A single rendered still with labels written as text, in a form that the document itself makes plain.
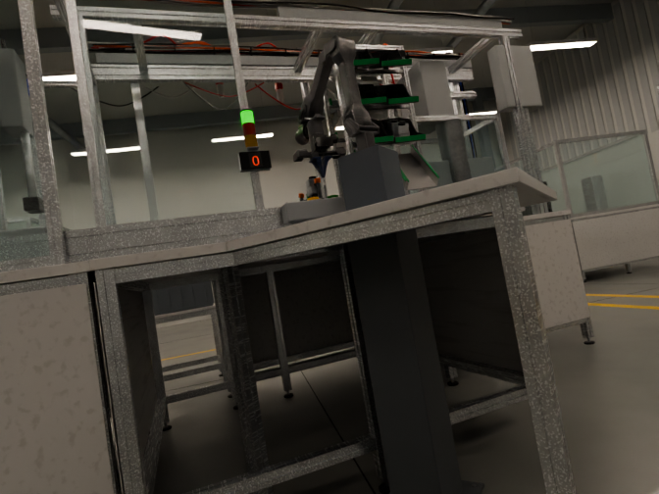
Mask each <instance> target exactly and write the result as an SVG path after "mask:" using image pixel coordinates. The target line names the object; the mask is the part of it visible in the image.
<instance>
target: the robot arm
mask: <svg viewBox="0 0 659 494"><path fill-rule="evenodd" d="M355 57H356V46H355V41H354V40H353V39H351V38H346V37H342V36H337V35H335V36H334V37H333V38H332V39H331V40H330V41H328V42H327V43H326V44H325V45H324V50H323V51H322V52H321V53H320V55H319V64H318V66H317V70H316V73H315V77H314V80H313V84H312V87H311V91H310V93H309V94H308V95H307V96H306V97H305V98H304V101H303V104H302V106H301V110H300V114H299V118H298V120H299V122H298V123H299V124H302V125H301V126H299V127H298V131H297V132H296V134H295V140H296V141H297V143H298V144H300V145H305V144H307V143H308V142H309V144H310V146H311V152H308V151H307V149H302V150H297V151H296V152H295V153H294V155H293V161H294V162H302V161H303V159H304V158H310V161H309V163H312V164H313V166H314V167H315V168H316V169H317V171H318V172H319V174H320V175H321V177H325V176H326V171H327V165H328V161H329V160H330V159H331V158H333V159H337V158H340V157H343V156H345V155H346V150H345V148H344V147H335V148H334V149H333V150H332V151H327V150H328V149H329V148H330V147H331V146H333V143H337V136H336V134H331V135H330V137H327V135H326V134H324V128H323V123H322V120H324V119H325V117H323V116H322V114H323V112H324V106H325V103H324V99H323V98H324V94H325V91H326V88H327V84H328V81H329V78H330V72H331V69H332V66H333V65H334V64H337V66H338V69H339V74H340V79H341V84H342V89H343V93H344V98H345V103H346V112H345V115H344V116H342V120H343V128H345V130H346V132H347V133H348V135H349V137H350V138H351V137H355V138H356V143H357V149H358V151H360V150H363V149H366V148H369V147H372V146H375V145H376V143H375V138H374V136H376V135H378V134H380V127H379V126H378V125H376V124H375V123H373V122H372V120H371V117H370V115H369V112H368V111H367V110H366V109H365V107H364V106H363V105H362V101H361V96H360V92H359V87H358V82H357V77H356V74H355V69H354V64H353V62H354V59H355ZM304 118H312V119H311V120H306V119H304ZM321 158H322V160H321Z"/></svg>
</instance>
